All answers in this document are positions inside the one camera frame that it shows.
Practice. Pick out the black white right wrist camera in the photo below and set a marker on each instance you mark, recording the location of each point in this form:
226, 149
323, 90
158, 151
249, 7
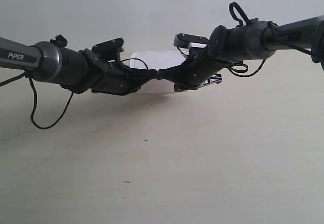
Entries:
186, 43

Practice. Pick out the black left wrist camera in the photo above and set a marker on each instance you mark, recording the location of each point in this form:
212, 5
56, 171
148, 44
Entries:
109, 50

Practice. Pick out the white lidded plastic container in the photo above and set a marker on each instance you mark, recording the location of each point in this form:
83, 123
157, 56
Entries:
156, 60

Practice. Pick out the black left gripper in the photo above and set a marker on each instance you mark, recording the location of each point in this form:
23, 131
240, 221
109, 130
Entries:
122, 80

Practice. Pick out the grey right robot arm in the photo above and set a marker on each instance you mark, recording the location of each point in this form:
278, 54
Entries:
258, 40

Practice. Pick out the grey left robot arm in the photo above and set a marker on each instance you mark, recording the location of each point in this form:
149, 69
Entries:
99, 69

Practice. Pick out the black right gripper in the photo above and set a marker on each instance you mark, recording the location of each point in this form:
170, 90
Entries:
194, 71

